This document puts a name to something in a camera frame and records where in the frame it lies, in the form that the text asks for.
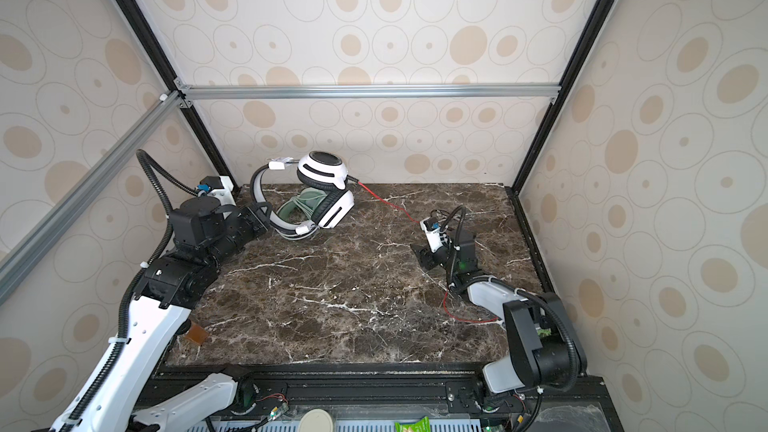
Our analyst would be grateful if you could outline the mint green headphones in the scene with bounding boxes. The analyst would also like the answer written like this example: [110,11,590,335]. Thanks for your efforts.
[270,188,344,236]

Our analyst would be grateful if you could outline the red headphone cable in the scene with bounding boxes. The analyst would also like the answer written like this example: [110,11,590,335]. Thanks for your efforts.
[347,176,502,326]

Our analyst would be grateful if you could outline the white black headphones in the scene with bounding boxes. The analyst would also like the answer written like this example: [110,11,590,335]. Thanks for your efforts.
[250,151,354,240]

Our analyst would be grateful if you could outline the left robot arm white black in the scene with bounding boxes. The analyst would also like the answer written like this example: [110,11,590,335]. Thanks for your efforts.
[51,149,271,431]

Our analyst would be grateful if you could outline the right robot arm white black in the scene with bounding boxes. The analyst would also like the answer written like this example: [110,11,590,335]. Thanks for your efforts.
[412,206,587,394]

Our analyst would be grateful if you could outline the amber bottle black cap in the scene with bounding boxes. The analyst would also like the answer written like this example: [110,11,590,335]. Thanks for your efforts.
[182,322,209,346]

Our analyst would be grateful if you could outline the green snack packet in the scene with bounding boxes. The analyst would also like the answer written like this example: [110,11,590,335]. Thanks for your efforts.
[394,417,431,432]

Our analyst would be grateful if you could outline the cream lid jar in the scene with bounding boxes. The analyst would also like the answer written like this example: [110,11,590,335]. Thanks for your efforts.
[296,409,335,432]

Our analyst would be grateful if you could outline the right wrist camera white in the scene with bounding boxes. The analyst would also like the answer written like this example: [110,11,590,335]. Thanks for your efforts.
[420,216,449,253]

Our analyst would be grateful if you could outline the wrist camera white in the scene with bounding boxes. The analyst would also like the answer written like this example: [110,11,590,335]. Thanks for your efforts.
[196,176,235,205]
[420,216,449,253]

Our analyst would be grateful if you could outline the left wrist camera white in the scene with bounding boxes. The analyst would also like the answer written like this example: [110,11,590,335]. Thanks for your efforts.
[196,176,235,205]

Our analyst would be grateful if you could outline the silver aluminium back rail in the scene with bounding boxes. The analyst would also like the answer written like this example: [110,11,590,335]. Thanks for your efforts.
[180,83,561,100]

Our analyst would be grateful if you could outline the silver aluminium rail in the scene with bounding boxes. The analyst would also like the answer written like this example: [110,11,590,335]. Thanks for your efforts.
[1,91,181,302]
[180,83,561,100]

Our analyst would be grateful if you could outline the black mounting base rail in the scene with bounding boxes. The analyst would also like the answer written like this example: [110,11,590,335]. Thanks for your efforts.
[126,362,622,431]

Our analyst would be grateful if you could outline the silver aluminium left rail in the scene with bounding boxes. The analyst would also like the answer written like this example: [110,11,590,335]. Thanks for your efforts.
[1,91,181,302]

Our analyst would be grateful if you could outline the black frame post left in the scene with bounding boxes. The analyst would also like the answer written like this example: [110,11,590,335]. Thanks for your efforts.
[114,0,240,195]

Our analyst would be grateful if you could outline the black frame post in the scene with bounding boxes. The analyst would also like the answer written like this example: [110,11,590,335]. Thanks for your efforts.
[114,0,240,195]
[509,0,616,198]

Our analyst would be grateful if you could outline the black frame post right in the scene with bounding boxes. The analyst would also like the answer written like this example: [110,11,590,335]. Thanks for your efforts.
[509,0,616,198]

